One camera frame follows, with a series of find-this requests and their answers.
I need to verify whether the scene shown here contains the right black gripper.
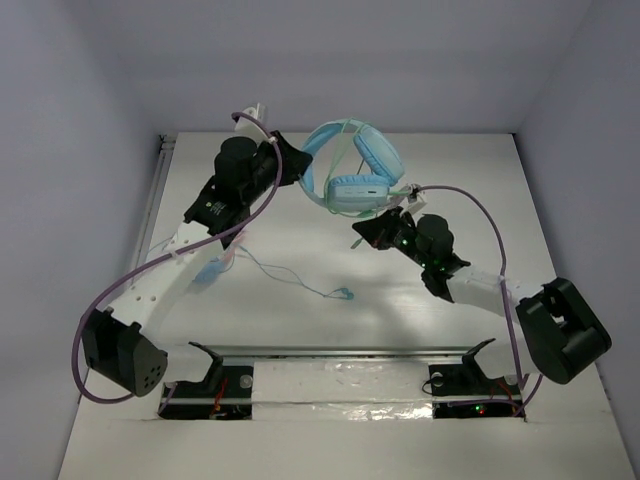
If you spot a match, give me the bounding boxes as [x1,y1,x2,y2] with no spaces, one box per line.
[353,206,432,270]

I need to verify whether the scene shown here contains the light blue over-ear headphones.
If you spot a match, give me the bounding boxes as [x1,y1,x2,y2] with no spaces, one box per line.
[300,118,405,217]

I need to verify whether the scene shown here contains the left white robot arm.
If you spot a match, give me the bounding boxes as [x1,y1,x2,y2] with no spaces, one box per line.
[73,131,312,398]

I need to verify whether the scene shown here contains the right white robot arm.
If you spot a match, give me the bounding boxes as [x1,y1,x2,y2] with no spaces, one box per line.
[352,207,612,385]

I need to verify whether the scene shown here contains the pink blue earphone winder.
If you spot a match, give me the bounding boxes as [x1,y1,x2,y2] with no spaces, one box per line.
[192,232,245,286]

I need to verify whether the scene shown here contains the white tape cover strip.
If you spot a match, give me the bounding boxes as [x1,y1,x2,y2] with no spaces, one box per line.
[251,359,433,421]

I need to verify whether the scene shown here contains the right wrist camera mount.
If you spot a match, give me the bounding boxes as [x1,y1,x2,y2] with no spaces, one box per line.
[396,183,427,215]

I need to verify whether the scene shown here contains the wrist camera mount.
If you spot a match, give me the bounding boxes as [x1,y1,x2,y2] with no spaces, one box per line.
[396,183,427,215]
[232,102,268,142]

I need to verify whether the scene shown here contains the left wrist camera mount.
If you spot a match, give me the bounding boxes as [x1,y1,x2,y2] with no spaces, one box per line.
[232,102,268,142]

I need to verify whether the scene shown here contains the blue earbuds with cable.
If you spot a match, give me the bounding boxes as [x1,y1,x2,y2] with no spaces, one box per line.
[239,246,355,301]

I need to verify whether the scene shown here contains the aluminium rail left side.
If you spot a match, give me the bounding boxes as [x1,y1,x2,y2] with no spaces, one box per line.
[130,133,177,268]

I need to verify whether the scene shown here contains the aluminium rail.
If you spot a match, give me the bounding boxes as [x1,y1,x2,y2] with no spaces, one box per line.
[130,133,177,268]
[208,345,469,359]

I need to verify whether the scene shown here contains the aluminium rail front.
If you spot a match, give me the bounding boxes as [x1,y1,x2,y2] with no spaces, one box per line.
[208,345,469,359]

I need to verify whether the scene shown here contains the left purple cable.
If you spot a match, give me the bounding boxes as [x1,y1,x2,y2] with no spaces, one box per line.
[72,112,286,416]

